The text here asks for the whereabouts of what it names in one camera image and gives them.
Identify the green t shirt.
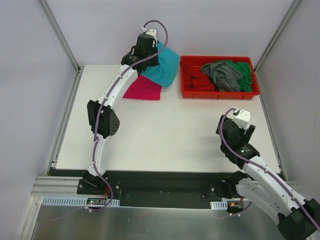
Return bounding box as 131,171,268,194
230,61,253,93

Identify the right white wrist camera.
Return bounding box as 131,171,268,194
232,108,251,129

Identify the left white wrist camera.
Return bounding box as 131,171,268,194
142,27,158,39

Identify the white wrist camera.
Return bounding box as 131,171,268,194
142,27,158,39
232,108,251,129

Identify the aluminium frame post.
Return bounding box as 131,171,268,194
37,0,82,73
254,0,303,74

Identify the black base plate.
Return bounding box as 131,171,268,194
77,170,243,209

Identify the dark red t shirt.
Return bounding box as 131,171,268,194
180,61,215,92

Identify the teal t shirt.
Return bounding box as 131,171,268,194
142,46,180,88

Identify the right aluminium frame post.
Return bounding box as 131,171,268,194
254,0,303,74

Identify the left white cable duct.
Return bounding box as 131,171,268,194
42,196,120,208

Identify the red plastic bin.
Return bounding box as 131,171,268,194
180,55,260,100

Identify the folded magenta t shirt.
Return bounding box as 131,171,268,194
123,75,162,101

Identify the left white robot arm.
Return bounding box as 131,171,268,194
83,29,159,195

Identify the right white cable duct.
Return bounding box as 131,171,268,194
210,200,228,211

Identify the grey t shirt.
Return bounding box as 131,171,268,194
201,60,243,92

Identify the left aluminium frame post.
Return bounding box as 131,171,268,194
37,0,82,73

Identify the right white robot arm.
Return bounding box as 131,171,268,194
216,114,320,240

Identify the white cable duct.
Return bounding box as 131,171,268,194
42,196,120,208
210,200,228,211

